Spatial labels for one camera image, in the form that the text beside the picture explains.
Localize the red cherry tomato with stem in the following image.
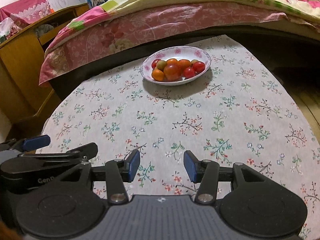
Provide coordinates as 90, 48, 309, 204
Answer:
183, 67, 196, 79

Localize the orange kumquat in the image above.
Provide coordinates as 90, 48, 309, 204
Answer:
166, 59, 178, 65
151, 69, 165, 82
177, 59, 191, 72

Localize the red cherry tomato round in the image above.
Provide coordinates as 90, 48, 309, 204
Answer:
192, 61, 206, 73

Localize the red cherry tomato oval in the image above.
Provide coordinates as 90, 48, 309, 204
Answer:
151, 59, 160, 69

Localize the wooden yellow cabinet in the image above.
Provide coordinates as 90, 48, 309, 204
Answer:
1, 3, 89, 124

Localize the floral tablecloth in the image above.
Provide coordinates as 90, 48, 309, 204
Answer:
41, 36, 319, 239

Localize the large orange-red tomato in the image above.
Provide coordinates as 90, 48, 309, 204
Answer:
163, 64, 181, 82

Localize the white floral plate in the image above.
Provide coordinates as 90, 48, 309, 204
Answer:
140, 46, 212, 86

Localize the pink floral bed sheet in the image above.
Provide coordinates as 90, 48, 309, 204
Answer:
39, 2, 287, 86

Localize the pink cloth covered item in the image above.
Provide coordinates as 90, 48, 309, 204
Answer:
1, 0, 54, 28

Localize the black bed frame edge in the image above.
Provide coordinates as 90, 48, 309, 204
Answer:
48, 24, 320, 100

